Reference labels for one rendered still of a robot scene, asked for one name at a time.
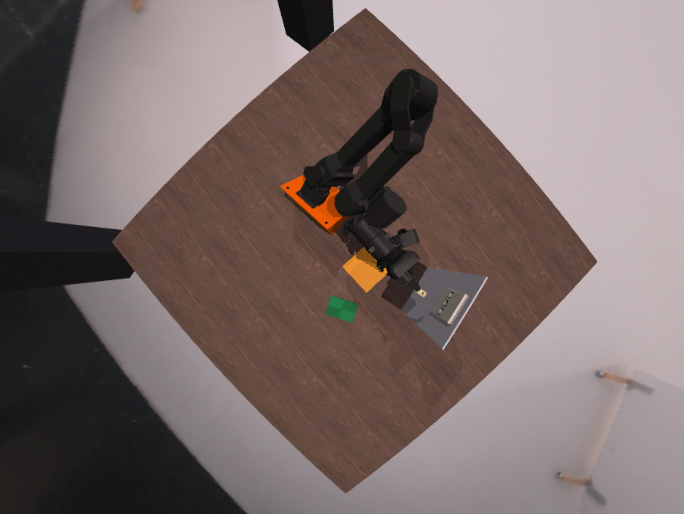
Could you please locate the orange square marking on table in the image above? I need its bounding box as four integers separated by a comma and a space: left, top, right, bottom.
342, 247, 388, 293

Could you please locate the green flat square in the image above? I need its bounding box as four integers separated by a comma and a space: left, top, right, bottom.
325, 296, 358, 322

